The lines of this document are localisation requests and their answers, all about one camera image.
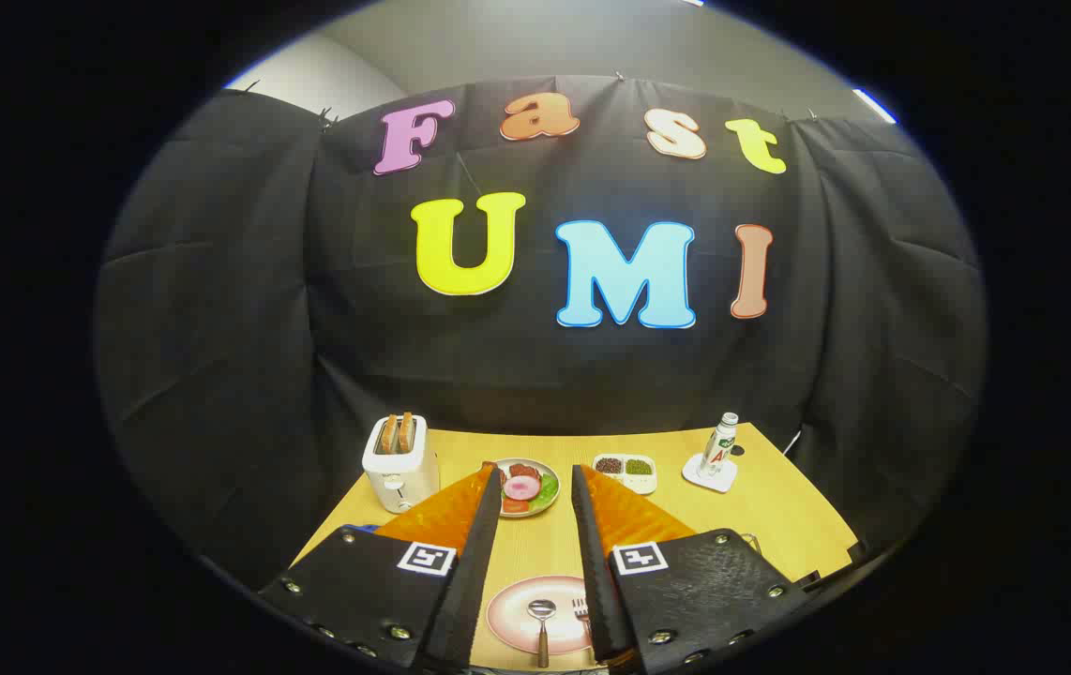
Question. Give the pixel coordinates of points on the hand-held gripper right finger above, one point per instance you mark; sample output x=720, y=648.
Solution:
x=596, y=572

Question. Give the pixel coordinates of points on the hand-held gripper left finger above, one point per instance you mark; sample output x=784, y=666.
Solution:
x=475, y=562

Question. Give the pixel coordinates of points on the pink plate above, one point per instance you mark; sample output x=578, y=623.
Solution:
x=512, y=619

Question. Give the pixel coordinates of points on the orange tomato slice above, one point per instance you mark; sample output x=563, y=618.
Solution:
x=514, y=506

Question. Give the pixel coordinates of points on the grey food plate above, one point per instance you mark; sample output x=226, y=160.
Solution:
x=550, y=506

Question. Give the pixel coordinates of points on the pink ham slice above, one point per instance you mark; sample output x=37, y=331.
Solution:
x=522, y=487

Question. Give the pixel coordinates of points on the green lettuce leaf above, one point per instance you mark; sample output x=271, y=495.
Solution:
x=548, y=488

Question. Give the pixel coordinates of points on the white divided bean tray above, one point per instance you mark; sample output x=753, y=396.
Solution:
x=627, y=472

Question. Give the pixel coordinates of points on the small brown meat piece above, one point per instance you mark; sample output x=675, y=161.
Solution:
x=524, y=470

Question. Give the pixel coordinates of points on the white toaster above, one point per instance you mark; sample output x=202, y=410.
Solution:
x=399, y=478

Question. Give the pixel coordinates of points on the brown toast slice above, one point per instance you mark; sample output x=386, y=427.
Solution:
x=405, y=432
x=388, y=435

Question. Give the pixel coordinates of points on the white square coaster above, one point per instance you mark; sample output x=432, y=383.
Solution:
x=723, y=480

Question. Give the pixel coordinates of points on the white bottle with red label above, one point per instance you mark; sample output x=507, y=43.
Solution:
x=717, y=448

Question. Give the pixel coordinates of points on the black table edge clamp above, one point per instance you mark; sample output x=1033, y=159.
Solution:
x=807, y=578
x=857, y=551

